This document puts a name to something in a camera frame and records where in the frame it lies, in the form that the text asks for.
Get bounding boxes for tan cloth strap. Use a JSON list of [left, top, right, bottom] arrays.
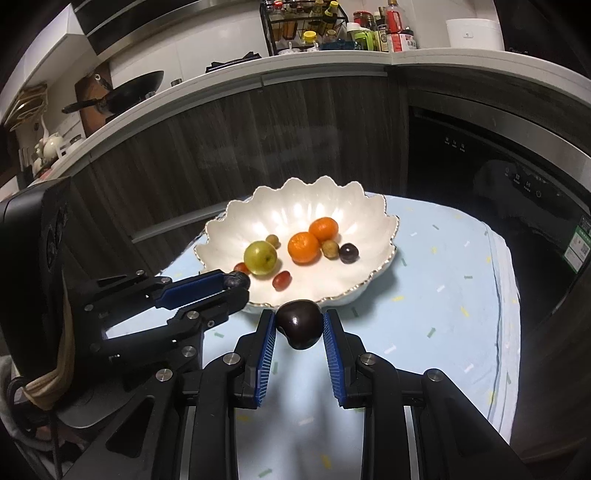
[[23, 295, 77, 411]]

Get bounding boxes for white kitchen countertop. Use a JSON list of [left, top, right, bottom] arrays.
[[0, 46, 591, 195]]

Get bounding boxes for large orange mandarin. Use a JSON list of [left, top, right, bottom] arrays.
[[287, 232, 321, 265]]

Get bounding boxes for small orange mandarin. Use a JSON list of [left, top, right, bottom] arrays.
[[308, 217, 339, 243]]

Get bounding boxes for black microwave oven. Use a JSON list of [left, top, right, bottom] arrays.
[[496, 0, 583, 65]]

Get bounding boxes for dark wood kitchen cabinet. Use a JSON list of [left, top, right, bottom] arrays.
[[55, 69, 411, 278]]

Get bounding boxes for white scalloped ceramic bowl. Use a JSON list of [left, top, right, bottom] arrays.
[[194, 176, 399, 315]]

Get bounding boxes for black gas stove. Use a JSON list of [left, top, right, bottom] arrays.
[[205, 53, 262, 73]]

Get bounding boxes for wooden cutting board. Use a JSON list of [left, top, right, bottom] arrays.
[[74, 62, 114, 134]]

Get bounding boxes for white rice cooker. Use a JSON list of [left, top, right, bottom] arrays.
[[445, 17, 504, 51]]

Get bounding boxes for red liquid bottle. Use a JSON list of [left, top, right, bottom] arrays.
[[385, 0, 416, 52]]

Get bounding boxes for black wok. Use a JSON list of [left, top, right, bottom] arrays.
[[62, 70, 164, 117]]

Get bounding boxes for black cable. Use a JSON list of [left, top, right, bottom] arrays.
[[4, 376, 61, 480]]

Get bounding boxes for steel range hood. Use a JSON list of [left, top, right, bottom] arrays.
[[69, 0, 259, 61]]

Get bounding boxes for white teapot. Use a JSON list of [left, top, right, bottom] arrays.
[[34, 115, 65, 162]]

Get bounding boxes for green cup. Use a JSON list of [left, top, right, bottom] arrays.
[[346, 23, 375, 51]]

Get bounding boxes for dark sauce bottle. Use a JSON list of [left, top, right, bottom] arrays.
[[373, 7, 391, 52]]

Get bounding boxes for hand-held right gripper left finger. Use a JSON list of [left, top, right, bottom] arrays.
[[88, 309, 278, 480]]

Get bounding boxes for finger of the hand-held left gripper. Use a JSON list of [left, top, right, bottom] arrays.
[[84, 271, 230, 320], [91, 289, 251, 359]]

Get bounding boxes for large dark plum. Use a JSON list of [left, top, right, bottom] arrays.
[[276, 300, 323, 350]]

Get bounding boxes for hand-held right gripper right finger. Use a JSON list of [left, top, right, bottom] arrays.
[[322, 310, 532, 480]]

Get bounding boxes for light blue patterned tablecloth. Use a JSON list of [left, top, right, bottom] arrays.
[[99, 194, 520, 480]]

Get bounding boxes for black spice rack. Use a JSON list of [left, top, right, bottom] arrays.
[[260, 0, 349, 56]]

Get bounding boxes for green round fruit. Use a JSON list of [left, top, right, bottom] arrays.
[[243, 241, 279, 277]]

